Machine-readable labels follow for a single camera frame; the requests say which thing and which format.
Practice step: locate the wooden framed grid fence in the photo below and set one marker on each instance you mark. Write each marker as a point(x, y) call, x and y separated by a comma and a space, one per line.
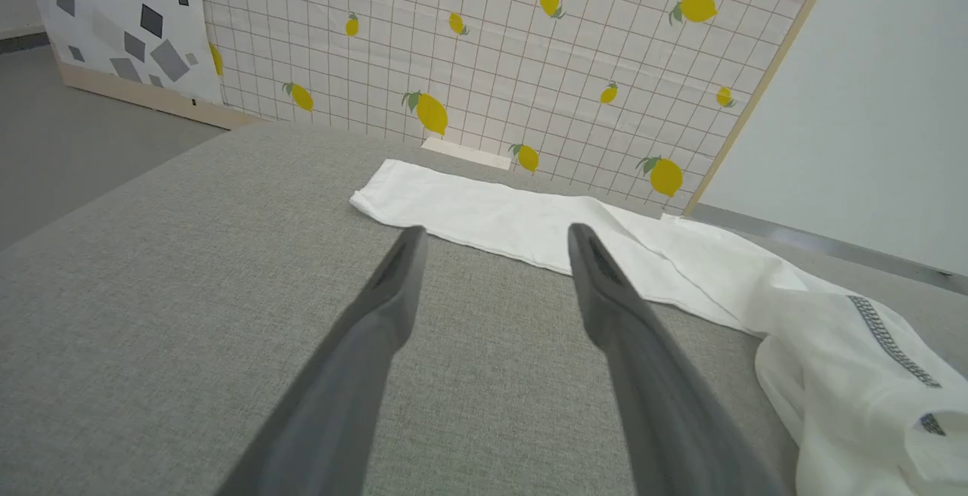
point(491, 65)

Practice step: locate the white garment with grey stitching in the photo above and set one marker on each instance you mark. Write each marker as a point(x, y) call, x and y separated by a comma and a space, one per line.
point(491, 212)

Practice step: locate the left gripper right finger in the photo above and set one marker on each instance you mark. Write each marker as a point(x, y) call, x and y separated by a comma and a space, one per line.
point(650, 390)

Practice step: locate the white rectangular box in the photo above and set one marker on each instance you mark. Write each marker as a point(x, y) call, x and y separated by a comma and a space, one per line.
point(465, 153)

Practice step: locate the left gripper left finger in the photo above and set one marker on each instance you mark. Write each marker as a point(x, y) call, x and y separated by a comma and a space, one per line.
point(340, 390)

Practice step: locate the metal floor strip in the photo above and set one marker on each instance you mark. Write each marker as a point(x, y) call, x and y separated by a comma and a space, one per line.
point(817, 243)

